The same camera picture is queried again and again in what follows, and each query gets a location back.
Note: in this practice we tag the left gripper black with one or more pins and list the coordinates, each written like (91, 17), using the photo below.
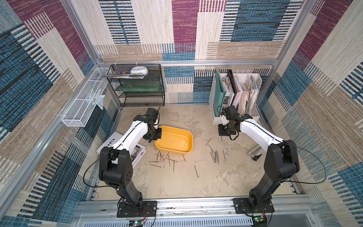
(158, 136)

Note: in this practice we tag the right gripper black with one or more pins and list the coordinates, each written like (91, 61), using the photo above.
(225, 131)

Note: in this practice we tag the yellow plastic storage box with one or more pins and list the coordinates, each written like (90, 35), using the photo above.
(175, 140)

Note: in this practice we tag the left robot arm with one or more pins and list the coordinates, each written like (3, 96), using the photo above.
(115, 164)

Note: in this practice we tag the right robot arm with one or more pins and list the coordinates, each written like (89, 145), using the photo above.
(281, 160)

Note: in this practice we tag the white file organizer box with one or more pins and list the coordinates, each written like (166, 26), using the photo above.
(242, 90)

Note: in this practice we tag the metal clip at right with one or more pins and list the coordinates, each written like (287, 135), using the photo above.
(256, 153)

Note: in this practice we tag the green folder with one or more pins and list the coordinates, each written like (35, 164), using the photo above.
(219, 94)

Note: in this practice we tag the white round object on shelf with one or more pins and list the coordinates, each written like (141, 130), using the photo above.
(139, 70)

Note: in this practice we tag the black wire mesh shelf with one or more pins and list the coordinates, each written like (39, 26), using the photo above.
(134, 90)

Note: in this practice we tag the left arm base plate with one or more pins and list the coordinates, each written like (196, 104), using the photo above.
(147, 209)

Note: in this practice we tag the white wire wall basket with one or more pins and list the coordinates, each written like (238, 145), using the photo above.
(90, 96)

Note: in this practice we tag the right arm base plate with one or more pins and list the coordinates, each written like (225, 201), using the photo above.
(247, 205)

